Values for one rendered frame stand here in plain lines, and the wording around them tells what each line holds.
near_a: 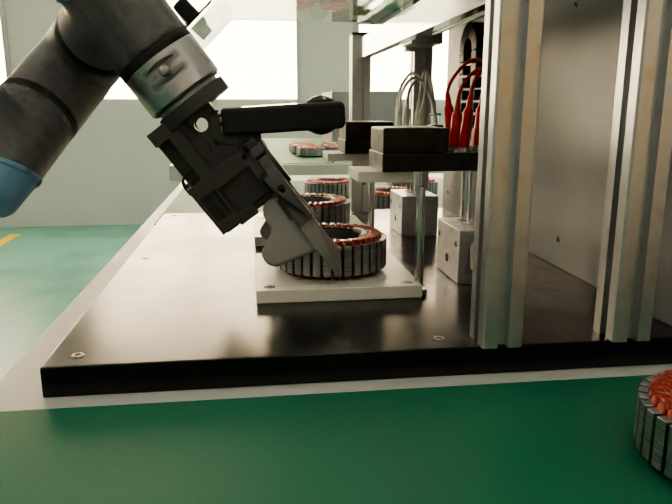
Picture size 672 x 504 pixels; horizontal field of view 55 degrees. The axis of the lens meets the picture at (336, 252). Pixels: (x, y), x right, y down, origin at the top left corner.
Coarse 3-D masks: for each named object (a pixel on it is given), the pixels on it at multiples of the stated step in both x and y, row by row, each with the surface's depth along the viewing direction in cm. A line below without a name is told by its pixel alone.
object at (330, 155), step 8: (344, 128) 83; (352, 128) 83; (360, 128) 83; (368, 128) 83; (344, 136) 84; (352, 136) 83; (360, 136) 83; (368, 136) 83; (344, 144) 83; (352, 144) 83; (360, 144) 83; (368, 144) 83; (328, 152) 85; (336, 152) 85; (344, 152) 83; (352, 152) 83; (360, 152) 83; (368, 152) 83; (328, 160) 83; (336, 160) 83; (344, 160) 84; (352, 160) 84; (360, 160) 84; (416, 176) 86; (408, 184) 90; (416, 184) 86; (416, 192) 86
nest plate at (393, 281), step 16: (256, 256) 69; (256, 272) 63; (272, 272) 63; (384, 272) 63; (400, 272) 63; (256, 288) 57; (272, 288) 57; (288, 288) 57; (304, 288) 57; (320, 288) 57; (336, 288) 57; (352, 288) 57; (368, 288) 58; (384, 288) 58; (400, 288) 58; (416, 288) 58
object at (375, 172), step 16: (384, 128) 59; (400, 128) 59; (416, 128) 59; (432, 128) 60; (448, 128) 60; (384, 144) 59; (400, 144) 59; (416, 144) 60; (432, 144) 60; (448, 144) 60; (384, 160) 59; (400, 160) 60; (416, 160) 60; (432, 160) 60; (448, 160) 60; (464, 160) 60; (352, 176) 63; (368, 176) 60; (384, 176) 60; (400, 176) 60; (464, 176) 66; (464, 192) 66; (464, 208) 67
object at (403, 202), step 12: (396, 192) 89; (408, 192) 88; (396, 204) 88; (408, 204) 85; (432, 204) 86; (396, 216) 89; (408, 216) 86; (432, 216) 86; (396, 228) 89; (408, 228) 86; (432, 228) 86
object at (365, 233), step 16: (320, 224) 68; (352, 224) 67; (336, 240) 59; (352, 240) 59; (368, 240) 60; (384, 240) 62; (304, 256) 59; (320, 256) 59; (352, 256) 59; (368, 256) 60; (384, 256) 62; (288, 272) 60; (304, 272) 59; (320, 272) 59; (352, 272) 60; (368, 272) 60
